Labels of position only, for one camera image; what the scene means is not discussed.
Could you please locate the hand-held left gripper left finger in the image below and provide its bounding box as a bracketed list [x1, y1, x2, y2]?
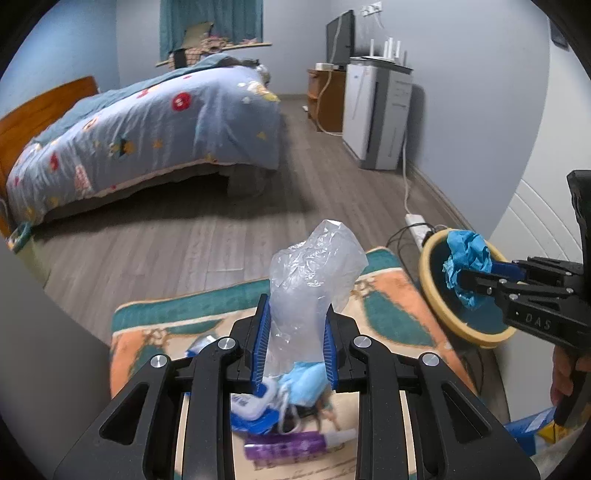
[53, 293, 271, 480]

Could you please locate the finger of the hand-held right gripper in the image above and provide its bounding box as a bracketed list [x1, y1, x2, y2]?
[489, 255, 583, 291]
[459, 269, 577, 306]

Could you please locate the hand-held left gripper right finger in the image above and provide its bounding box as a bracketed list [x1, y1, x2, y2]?
[322, 305, 541, 480]

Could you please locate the blue paper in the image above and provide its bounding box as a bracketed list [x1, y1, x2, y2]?
[442, 230, 494, 308]

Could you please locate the yellow teal trash bin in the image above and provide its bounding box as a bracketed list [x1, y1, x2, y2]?
[419, 228, 518, 348]

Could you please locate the clear plastic bag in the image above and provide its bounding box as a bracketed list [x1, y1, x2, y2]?
[263, 219, 369, 385]

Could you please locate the person's right hand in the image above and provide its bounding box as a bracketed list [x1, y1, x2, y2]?
[549, 344, 579, 417]

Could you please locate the blue face mask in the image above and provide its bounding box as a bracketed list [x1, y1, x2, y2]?
[278, 361, 334, 410]

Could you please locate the white panelled door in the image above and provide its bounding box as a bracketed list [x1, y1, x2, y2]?
[488, 178, 583, 280]

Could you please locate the small blue packet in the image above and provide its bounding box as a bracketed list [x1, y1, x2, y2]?
[185, 335, 219, 357]

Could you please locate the blue white packet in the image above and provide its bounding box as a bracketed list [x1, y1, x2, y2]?
[230, 383, 288, 435]

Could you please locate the teal orange patterned rug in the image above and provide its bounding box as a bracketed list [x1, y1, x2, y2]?
[110, 247, 479, 480]

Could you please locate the white power strip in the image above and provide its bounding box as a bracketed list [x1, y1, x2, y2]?
[405, 213, 438, 248]

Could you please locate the purple tube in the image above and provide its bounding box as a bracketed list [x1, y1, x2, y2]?
[243, 428, 359, 463]

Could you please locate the blue box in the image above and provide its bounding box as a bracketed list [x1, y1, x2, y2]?
[502, 405, 574, 449]

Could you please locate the white air purifier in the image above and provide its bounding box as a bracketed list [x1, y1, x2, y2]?
[342, 56, 414, 171]

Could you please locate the wooden cabinet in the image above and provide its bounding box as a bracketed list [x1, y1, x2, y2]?
[307, 68, 348, 135]

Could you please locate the blue patterned quilt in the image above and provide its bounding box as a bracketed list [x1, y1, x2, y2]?
[7, 52, 283, 228]

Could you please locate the white router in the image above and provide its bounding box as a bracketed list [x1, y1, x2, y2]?
[361, 36, 408, 66]

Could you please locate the black television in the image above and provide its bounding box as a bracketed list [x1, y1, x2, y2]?
[325, 10, 356, 68]

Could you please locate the pile of clothes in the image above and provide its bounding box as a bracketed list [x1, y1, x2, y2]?
[172, 22, 260, 70]

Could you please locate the wooden bed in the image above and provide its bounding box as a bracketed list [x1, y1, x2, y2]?
[0, 52, 283, 237]

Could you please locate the teal curtain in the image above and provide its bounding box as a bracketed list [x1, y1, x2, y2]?
[159, 0, 265, 57]

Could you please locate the black cable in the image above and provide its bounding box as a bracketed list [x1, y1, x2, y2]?
[385, 225, 428, 278]

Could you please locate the white power cable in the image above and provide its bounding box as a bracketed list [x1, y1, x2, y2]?
[399, 129, 413, 217]

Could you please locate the white cabinet cable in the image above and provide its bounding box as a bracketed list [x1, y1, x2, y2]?
[311, 69, 345, 137]

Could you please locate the dark wall picture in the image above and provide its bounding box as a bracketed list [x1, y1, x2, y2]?
[549, 17, 570, 49]

